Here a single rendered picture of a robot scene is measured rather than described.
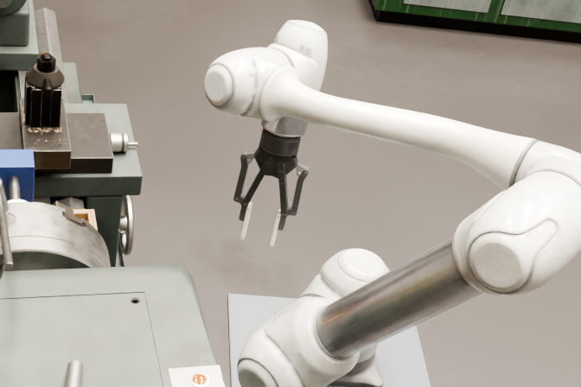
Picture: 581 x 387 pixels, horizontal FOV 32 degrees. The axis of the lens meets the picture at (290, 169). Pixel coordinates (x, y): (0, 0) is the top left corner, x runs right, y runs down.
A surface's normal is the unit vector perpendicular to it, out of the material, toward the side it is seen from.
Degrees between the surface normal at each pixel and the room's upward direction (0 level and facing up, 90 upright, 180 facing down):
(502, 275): 84
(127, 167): 0
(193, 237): 0
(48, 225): 15
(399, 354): 0
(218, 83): 78
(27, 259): 90
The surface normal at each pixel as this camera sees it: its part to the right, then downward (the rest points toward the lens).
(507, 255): -0.57, 0.39
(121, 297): 0.18, -0.79
